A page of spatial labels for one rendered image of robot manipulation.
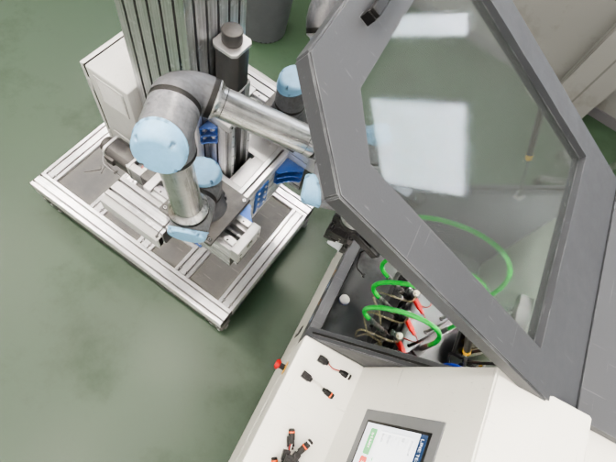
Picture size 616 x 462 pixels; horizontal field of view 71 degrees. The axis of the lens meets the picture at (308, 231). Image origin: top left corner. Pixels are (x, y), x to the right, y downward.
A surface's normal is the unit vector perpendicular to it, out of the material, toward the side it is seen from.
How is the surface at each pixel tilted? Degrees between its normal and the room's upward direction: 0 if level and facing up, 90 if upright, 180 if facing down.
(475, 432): 76
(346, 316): 0
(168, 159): 82
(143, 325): 0
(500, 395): 0
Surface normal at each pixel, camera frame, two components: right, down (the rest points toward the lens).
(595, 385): 0.17, -0.40
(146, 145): -0.14, 0.84
